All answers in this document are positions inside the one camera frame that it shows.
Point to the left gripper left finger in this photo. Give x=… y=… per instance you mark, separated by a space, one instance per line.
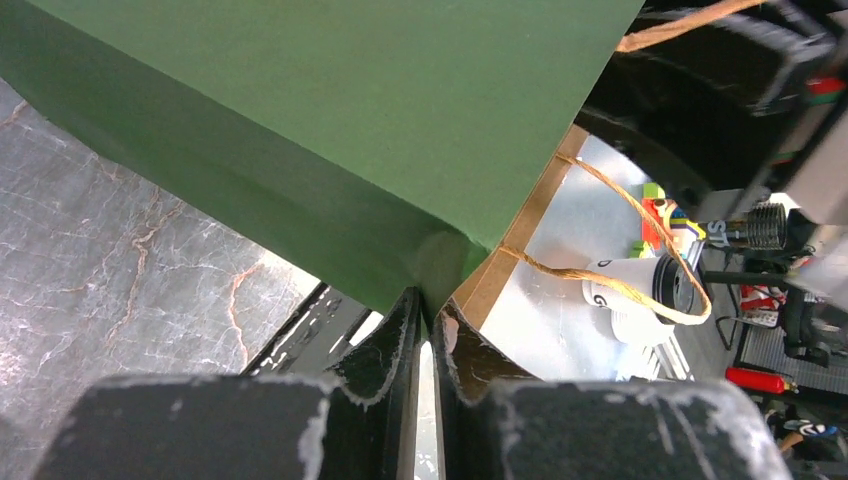
x=355 y=420

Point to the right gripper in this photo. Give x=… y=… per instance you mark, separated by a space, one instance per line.
x=729 y=112

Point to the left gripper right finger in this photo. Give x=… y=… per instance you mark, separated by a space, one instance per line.
x=498 y=421

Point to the green paper bag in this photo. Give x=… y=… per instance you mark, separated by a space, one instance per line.
x=378 y=145

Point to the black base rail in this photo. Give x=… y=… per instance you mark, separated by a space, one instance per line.
x=324 y=327

